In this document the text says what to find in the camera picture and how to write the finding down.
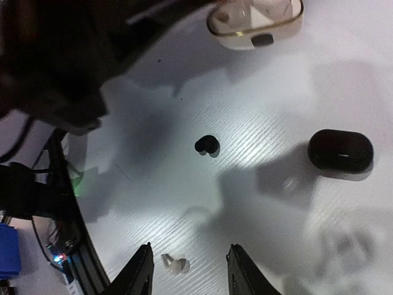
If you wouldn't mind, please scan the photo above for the black front frame rail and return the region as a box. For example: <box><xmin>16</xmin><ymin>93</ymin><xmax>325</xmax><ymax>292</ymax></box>
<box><xmin>47</xmin><ymin>130</ymin><xmax>109</xmax><ymax>294</ymax></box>

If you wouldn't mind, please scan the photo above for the white earbud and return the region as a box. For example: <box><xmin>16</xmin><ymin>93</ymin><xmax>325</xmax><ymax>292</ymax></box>
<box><xmin>161</xmin><ymin>253</ymin><xmax>190</xmax><ymax>275</ymax></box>

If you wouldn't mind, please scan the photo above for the black earbud left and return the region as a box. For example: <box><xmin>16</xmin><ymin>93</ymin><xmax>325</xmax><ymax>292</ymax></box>
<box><xmin>194</xmin><ymin>135</ymin><xmax>220</xmax><ymax>157</ymax></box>

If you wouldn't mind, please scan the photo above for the white earbud charging case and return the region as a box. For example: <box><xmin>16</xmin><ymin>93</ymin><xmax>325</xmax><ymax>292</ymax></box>
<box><xmin>206</xmin><ymin>1</ymin><xmax>305</xmax><ymax>51</ymax></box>

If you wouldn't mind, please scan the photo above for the white slotted cable duct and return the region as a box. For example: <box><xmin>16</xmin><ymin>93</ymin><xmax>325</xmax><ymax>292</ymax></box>
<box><xmin>63</xmin><ymin>272</ymin><xmax>84</xmax><ymax>295</ymax></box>

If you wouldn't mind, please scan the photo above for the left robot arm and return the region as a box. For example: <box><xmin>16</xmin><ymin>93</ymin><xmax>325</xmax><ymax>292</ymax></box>
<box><xmin>1</xmin><ymin>1</ymin><xmax>205</xmax><ymax>135</ymax></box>

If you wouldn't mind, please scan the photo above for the black earbud charging case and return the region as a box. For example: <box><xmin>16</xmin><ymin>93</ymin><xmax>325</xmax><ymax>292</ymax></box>
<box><xmin>307</xmin><ymin>129</ymin><xmax>375</xmax><ymax>181</ymax></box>

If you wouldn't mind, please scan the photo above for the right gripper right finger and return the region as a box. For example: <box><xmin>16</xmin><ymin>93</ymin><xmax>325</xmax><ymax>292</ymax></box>
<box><xmin>226</xmin><ymin>244</ymin><xmax>279</xmax><ymax>295</ymax></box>

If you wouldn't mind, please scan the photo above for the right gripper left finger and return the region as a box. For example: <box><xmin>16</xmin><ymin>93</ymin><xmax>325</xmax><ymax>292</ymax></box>
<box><xmin>110</xmin><ymin>243</ymin><xmax>154</xmax><ymax>295</ymax></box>

